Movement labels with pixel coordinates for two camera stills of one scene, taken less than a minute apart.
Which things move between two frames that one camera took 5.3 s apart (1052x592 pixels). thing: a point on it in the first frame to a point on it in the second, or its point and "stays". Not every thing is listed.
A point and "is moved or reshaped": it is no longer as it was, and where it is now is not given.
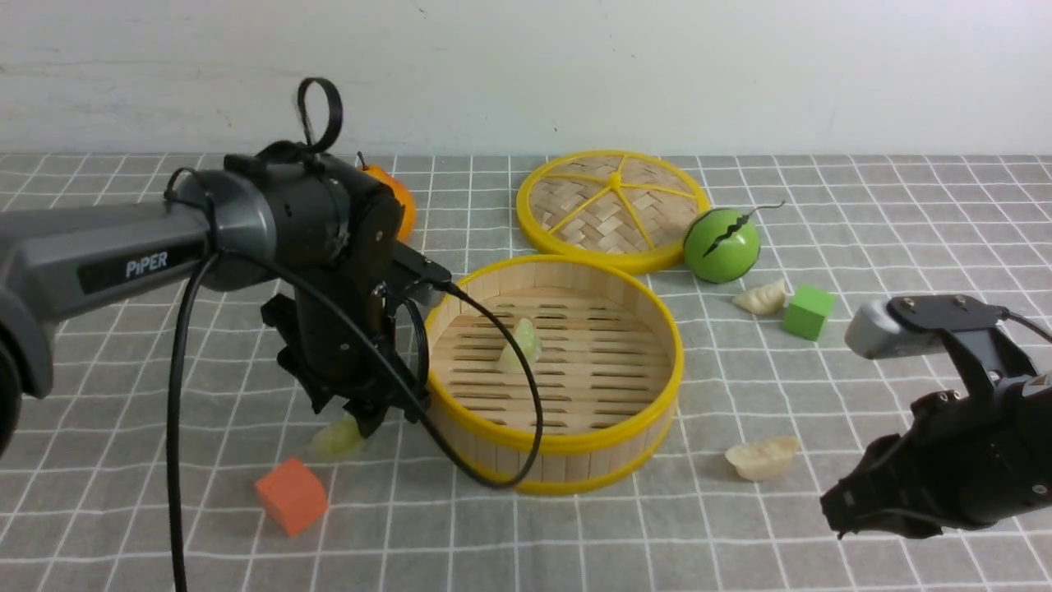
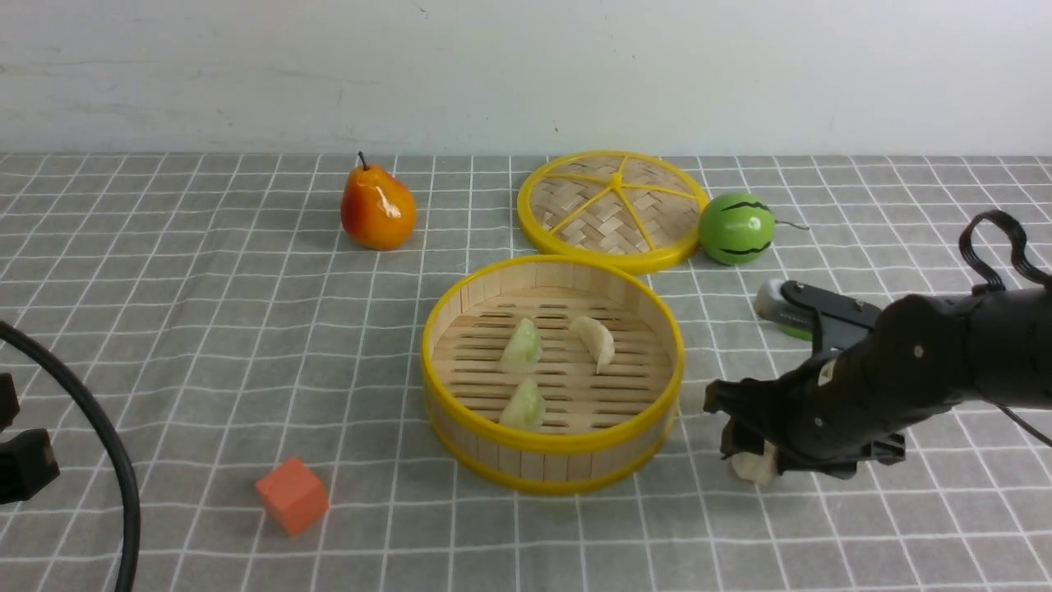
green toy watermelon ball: (722, 245) is moved or reshaped
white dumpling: (763, 300) is moved or reshaped
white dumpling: (764, 458) stays
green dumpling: (526, 338) stays
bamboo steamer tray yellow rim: (610, 354) stays
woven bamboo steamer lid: (629, 209) stays
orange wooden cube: (292, 496) stays
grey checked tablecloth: (775, 406) stays
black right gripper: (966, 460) to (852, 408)
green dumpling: (340, 441) to (526, 407)
